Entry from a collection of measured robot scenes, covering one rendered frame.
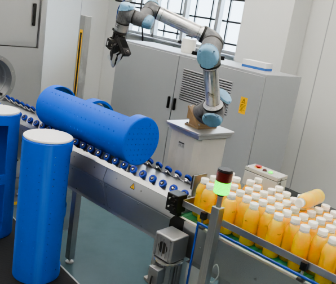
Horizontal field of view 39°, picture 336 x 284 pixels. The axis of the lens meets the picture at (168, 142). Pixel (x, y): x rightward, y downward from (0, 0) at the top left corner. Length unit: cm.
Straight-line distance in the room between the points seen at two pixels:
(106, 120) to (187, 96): 202
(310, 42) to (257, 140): 155
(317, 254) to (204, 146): 118
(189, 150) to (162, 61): 215
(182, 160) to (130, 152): 45
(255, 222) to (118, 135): 95
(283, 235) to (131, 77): 359
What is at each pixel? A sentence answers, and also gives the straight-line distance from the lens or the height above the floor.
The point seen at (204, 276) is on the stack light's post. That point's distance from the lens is 203.
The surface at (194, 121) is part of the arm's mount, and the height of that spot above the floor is 119.
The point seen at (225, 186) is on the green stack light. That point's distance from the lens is 185.
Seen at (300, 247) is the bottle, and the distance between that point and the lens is 197.
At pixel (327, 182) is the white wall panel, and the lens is 521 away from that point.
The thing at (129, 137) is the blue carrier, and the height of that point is 112.
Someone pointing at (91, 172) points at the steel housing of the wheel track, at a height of 84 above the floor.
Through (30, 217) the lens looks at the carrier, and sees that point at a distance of 283.
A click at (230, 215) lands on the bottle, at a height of 99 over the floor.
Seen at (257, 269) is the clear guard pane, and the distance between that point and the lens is 199.
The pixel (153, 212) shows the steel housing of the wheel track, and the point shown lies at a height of 80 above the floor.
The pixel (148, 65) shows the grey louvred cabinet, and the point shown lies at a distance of 511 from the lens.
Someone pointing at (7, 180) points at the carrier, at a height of 58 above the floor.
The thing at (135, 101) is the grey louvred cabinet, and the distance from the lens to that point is 528.
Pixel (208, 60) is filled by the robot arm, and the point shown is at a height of 160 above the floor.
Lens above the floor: 180
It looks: 15 degrees down
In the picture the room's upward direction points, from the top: 9 degrees clockwise
